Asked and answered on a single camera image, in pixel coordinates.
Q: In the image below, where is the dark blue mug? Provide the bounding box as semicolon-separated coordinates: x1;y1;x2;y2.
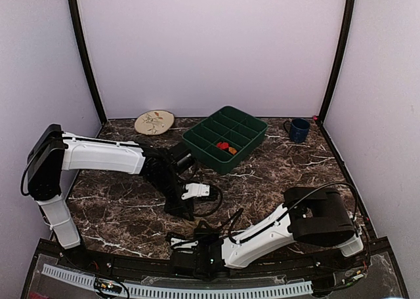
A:
283;118;310;144

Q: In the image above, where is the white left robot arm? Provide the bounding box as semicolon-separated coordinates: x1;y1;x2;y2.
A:
20;124;222;270

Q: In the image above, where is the black left corner post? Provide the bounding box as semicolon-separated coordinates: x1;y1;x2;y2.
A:
68;0;108;125

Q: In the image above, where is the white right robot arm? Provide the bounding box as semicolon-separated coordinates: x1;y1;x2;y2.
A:
169;182;364;281

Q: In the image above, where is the black corner post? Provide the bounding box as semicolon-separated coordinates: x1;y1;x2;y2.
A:
318;0;358;126
68;0;108;125

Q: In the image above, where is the round wooden slice plate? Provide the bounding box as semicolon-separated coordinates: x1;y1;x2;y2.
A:
134;110;175;136

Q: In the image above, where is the black front table rail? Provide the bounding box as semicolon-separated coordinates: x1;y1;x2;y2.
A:
35;237;390;282

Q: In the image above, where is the red yellow argyle sock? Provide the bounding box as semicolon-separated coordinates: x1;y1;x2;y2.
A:
216;142;238;155

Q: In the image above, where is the white slotted cable duct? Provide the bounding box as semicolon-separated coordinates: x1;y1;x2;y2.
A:
41;264;313;298

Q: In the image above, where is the green divided organizer tray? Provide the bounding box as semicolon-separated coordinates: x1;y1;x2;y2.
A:
182;106;268;175

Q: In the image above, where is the black right corner post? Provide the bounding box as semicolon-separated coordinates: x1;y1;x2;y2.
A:
318;0;358;126

